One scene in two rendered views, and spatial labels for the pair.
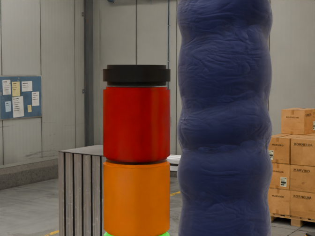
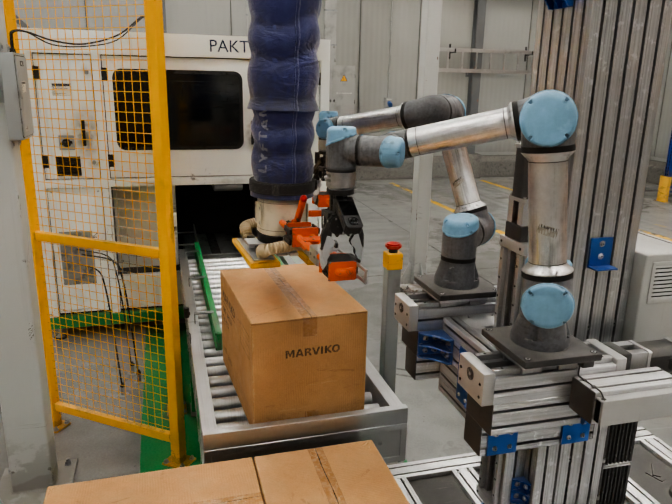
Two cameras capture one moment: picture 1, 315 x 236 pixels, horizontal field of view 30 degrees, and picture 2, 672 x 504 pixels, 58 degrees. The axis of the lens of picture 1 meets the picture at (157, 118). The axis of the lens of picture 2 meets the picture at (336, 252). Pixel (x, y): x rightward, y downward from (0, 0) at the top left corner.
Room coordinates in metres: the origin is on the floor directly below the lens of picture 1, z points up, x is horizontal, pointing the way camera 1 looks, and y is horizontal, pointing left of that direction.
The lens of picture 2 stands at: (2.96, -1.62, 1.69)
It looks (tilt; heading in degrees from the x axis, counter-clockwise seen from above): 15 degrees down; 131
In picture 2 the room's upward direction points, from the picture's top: 1 degrees clockwise
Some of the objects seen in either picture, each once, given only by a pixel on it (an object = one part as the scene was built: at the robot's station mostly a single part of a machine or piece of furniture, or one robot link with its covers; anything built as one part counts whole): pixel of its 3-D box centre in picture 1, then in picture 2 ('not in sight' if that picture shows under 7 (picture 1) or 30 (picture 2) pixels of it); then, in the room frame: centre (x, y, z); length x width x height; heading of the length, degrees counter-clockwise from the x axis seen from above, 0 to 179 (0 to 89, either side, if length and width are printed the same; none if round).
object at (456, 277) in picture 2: not in sight; (457, 268); (1.97, 0.14, 1.09); 0.15 x 0.15 x 0.10
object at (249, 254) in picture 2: not in sight; (254, 247); (1.40, -0.26, 1.13); 0.34 x 0.10 x 0.05; 151
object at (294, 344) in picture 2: not in sight; (287, 338); (1.42, -0.12, 0.75); 0.60 x 0.40 x 0.40; 151
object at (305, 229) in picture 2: not in sight; (301, 234); (1.67, -0.30, 1.23); 0.10 x 0.08 x 0.06; 61
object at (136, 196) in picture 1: (136, 195); not in sight; (0.44, 0.02, 2.24); 0.05 x 0.05 x 0.05
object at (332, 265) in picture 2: not in sight; (337, 266); (1.97, -0.47, 1.23); 0.08 x 0.07 x 0.05; 151
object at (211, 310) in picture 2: not in sight; (198, 284); (0.29, 0.29, 0.60); 1.60 x 0.10 x 0.09; 147
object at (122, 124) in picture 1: (136, 122); not in sight; (0.44, 0.02, 2.30); 0.05 x 0.05 x 0.05
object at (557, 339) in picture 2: not in sight; (541, 322); (2.39, -0.13, 1.09); 0.15 x 0.15 x 0.10
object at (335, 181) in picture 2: not in sight; (339, 180); (1.96, -0.46, 1.45); 0.08 x 0.08 x 0.05
